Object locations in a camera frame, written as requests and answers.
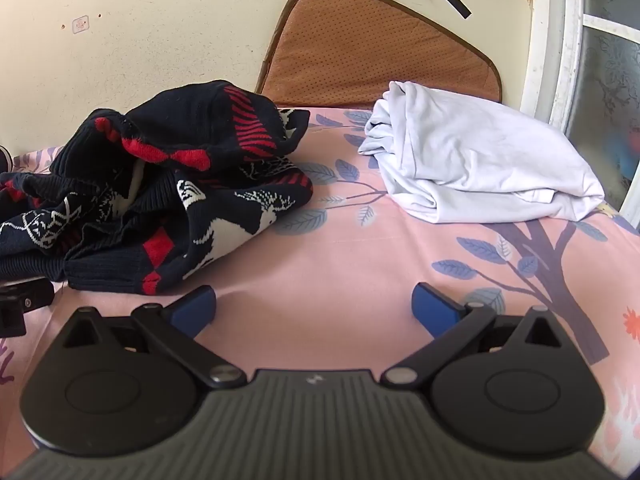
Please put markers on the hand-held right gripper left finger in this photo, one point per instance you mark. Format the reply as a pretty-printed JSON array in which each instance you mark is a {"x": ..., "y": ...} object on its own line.
[{"x": 192, "y": 310}]

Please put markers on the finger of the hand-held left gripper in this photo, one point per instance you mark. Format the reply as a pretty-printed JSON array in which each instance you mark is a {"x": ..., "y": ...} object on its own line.
[{"x": 22, "y": 305}]

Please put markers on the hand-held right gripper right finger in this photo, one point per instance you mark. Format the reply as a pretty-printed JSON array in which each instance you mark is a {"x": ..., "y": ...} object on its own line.
[{"x": 432, "y": 310}]

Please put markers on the navy reindeer knit sweater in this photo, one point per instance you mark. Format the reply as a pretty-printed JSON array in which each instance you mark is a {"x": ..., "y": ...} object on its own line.
[{"x": 165, "y": 185}]

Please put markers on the pink floral bed sheet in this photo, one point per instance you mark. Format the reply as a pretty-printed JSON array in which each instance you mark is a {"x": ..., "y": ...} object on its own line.
[{"x": 325, "y": 270}]

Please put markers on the white folded shirt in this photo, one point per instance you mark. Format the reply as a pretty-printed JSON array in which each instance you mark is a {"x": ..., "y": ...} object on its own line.
[{"x": 475, "y": 160}]

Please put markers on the brown perforated cushion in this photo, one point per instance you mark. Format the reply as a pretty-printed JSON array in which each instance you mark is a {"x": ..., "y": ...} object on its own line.
[{"x": 370, "y": 55}]

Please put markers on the white framed frosted window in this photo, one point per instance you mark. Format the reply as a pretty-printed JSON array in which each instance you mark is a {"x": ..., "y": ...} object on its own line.
[{"x": 590, "y": 60}]

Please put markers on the small wall sticker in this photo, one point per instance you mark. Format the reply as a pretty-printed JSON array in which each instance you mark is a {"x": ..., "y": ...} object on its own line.
[{"x": 80, "y": 24}]

